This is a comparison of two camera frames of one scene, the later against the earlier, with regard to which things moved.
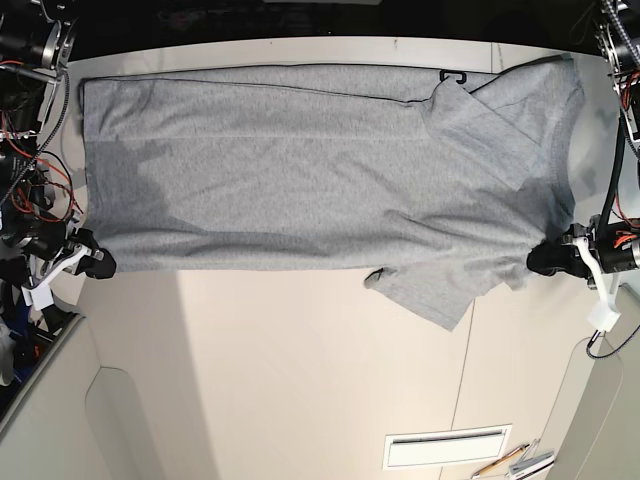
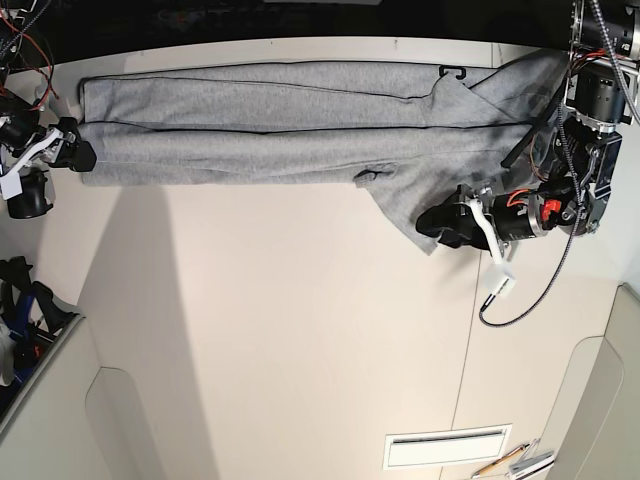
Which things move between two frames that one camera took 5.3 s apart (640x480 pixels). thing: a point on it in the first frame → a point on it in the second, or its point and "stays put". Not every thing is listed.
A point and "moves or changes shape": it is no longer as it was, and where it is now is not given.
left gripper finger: x=553 y=256 → x=446 y=215
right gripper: x=76 y=246 → x=62 y=148
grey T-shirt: x=443 y=179 moves or changes shape
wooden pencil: x=500 y=461 stays put
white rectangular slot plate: x=445 y=446 stays put
